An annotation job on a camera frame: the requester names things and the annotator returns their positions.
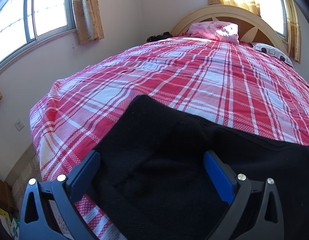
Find black pants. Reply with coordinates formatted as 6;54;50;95
89;95;309;239

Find red plaid bed sheet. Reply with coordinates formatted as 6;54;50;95
29;31;309;240

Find white black-dotted pillow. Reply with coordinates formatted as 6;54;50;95
251;42;293;67

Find pink floral pillow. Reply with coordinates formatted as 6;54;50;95
187;21;239;44

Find beige wooden headboard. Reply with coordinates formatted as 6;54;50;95
171;4;287;54

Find black object beside bed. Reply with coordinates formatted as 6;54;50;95
146;31;173;43

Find head window right curtain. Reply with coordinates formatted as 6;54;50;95
284;0;302;63

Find head window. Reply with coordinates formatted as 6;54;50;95
259;0;287;40

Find side window right curtain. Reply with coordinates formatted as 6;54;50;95
72;0;104;45

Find side window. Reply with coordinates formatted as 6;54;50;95
0;0;75;71

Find white wall socket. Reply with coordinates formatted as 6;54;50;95
14;119;25;131

